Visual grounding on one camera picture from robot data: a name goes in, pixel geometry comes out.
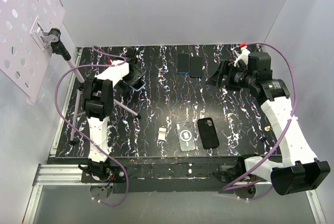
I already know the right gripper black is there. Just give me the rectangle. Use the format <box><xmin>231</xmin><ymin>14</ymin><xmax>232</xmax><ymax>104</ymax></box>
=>
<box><xmin>205</xmin><ymin>60</ymin><xmax>255</xmax><ymax>92</ymax></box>

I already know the dark phone blue edge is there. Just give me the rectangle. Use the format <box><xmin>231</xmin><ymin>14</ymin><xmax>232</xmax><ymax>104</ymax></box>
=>
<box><xmin>177</xmin><ymin>53</ymin><xmax>190</xmax><ymax>74</ymax></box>

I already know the clear phone case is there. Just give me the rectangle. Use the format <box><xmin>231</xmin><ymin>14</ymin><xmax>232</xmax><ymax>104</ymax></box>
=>
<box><xmin>176</xmin><ymin>121</ymin><xmax>196</xmax><ymax>152</ymax></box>

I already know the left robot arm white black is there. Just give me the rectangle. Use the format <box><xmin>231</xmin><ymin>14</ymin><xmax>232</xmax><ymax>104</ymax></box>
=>
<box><xmin>79</xmin><ymin>56</ymin><xmax>145</xmax><ymax>182</ymax></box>

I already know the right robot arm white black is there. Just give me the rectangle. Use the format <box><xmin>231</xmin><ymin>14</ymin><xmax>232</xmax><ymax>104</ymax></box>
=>
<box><xmin>209</xmin><ymin>52</ymin><xmax>330</xmax><ymax>195</ymax></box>

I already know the small white plastic clip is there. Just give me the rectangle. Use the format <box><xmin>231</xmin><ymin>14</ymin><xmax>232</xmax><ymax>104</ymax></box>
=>
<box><xmin>158</xmin><ymin>127</ymin><xmax>166</xmax><ymax>142</ymax></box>

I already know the tripod stand lilac black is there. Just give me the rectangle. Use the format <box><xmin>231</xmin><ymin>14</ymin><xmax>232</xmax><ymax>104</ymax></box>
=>
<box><xmin>49</xmin><ymin>27</ymin><xmax>143</xmax><ymax>146</ymax></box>

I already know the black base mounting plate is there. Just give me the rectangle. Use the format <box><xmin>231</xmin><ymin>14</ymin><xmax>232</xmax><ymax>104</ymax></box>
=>
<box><xmin>81</xmin><ymin>156</ymin><xmax>261</xmax><ymax>195</ymax></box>

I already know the perforated lilac metal plate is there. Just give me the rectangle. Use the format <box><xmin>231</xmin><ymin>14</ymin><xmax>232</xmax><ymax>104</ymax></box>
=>
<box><xmin>1</xmin><ymin>0</ymin><xmax>65</xmax><ymax>103</ymax></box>

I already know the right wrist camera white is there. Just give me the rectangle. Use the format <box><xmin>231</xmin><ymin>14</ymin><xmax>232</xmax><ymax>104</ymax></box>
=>
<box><xmin>233</xmin><ymin>43</ymin><xmax>250</xmax><ymax>67</ymax></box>

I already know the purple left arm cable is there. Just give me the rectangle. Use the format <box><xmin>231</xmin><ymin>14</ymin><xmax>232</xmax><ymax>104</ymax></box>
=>
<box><xmin>56</xmin><ymin>46</ymin><xmax>129</xmax><ymax>206</ymax></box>

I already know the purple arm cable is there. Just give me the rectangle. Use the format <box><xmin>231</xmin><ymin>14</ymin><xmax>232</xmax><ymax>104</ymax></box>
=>
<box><xmin>56</xmin><ymin>46</ymin><xmax>129</xmax><ymax>206</ymax></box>
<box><xmin>223</xmin><ymin>42</ymin><xmax>299</xmax><ymax>199</ymax></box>

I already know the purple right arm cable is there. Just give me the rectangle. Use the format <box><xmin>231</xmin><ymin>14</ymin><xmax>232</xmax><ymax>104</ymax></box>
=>
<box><xmin>223</xmin><ymin>42</ymin><xmax>299</xmax><ymax>199</ymax></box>

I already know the aluminium frame rail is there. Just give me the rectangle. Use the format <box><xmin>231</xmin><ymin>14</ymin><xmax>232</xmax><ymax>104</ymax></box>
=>
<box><xmin>22</xmin><ymin>163</ymin><xmax>96</xmax><ymax>224</ymax></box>

